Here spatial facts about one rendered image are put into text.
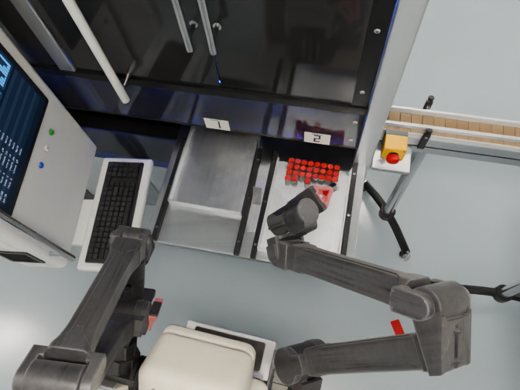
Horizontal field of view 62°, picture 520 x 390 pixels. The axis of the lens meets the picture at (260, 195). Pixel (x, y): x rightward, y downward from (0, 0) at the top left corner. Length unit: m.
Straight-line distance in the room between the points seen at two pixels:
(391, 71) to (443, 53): 2.02
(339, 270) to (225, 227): 0.70
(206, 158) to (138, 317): 0.74
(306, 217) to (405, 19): 0.47
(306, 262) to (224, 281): 1.45
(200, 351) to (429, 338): 0.44
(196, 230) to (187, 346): 0.63
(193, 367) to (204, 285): 1.47
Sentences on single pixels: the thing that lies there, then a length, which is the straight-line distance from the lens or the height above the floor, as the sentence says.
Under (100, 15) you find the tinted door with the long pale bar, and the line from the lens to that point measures 1.27.
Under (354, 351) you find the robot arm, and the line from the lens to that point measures 0.85.
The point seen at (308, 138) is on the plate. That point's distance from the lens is 1.45.
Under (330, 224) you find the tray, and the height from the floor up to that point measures 0.88.
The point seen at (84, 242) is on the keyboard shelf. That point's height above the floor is 0.80.
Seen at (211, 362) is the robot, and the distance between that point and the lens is 0.91.
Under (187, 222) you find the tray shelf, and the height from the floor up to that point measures 0.88.
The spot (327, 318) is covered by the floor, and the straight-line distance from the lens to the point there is 2.28.
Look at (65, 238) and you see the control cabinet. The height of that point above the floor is 0.87.
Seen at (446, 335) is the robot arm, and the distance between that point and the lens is 0.71.
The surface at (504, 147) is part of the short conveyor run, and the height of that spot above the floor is 0.93.
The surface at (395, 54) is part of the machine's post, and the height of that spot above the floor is 1.44.
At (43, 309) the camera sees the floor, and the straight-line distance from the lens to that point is 2.62.
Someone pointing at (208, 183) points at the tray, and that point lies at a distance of 1.55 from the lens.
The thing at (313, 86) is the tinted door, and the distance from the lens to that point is 1.24.
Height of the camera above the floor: 2.25
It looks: 66 degrees down
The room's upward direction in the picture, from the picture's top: 9 degrees counter-clockwise
